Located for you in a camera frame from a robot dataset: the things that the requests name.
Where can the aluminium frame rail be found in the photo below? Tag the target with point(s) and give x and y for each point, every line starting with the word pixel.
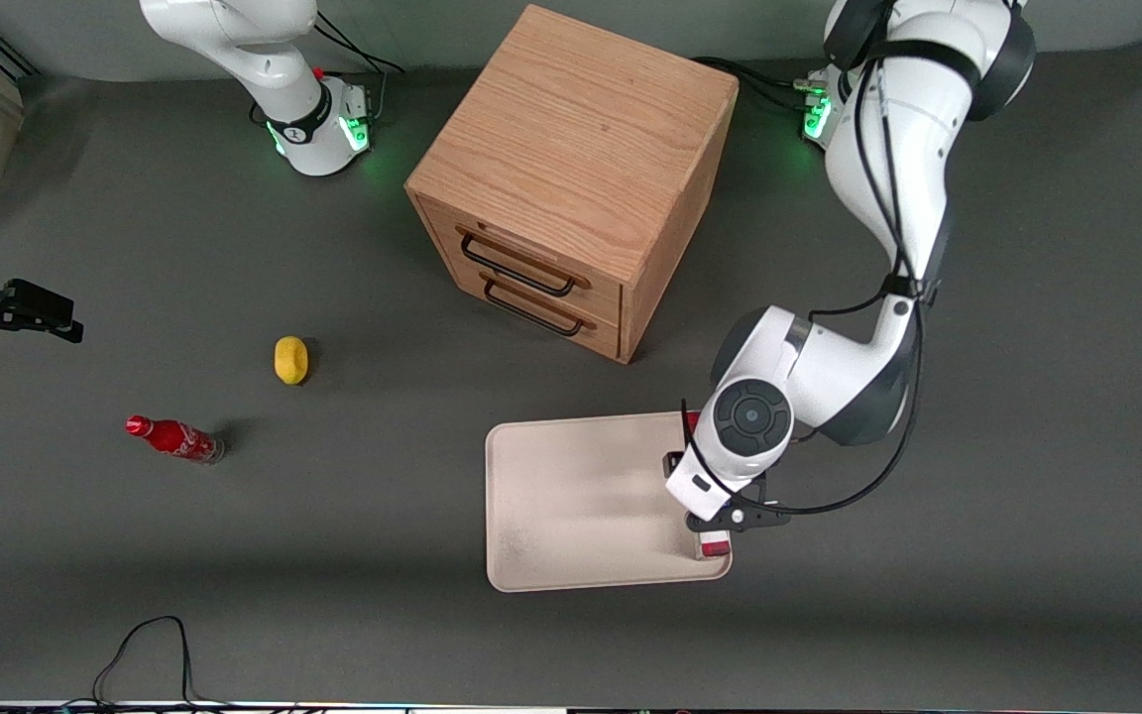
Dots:
pixel 1 52

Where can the wooden drawer front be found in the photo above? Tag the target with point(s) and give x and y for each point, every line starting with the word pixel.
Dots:
pixel 601 293
pixel 603 337

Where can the red cola bottle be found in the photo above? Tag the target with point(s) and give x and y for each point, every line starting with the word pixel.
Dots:
pixel 174 438

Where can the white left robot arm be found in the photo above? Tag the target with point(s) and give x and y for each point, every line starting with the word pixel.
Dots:
pixel 888 149

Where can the yellow lemon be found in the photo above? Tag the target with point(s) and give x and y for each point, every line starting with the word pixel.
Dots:
pixel 291 360

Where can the red tartan cookie box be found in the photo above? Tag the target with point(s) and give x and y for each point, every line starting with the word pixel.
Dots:
pixel 715 546

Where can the wooden drawer cabinet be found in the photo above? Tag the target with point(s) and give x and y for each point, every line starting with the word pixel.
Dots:
pixel 571 129

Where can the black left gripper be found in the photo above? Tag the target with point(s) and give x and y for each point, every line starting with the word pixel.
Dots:
pixel 674 461

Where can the cream rectangular tray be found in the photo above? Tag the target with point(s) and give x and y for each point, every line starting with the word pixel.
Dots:
pixel 581 496

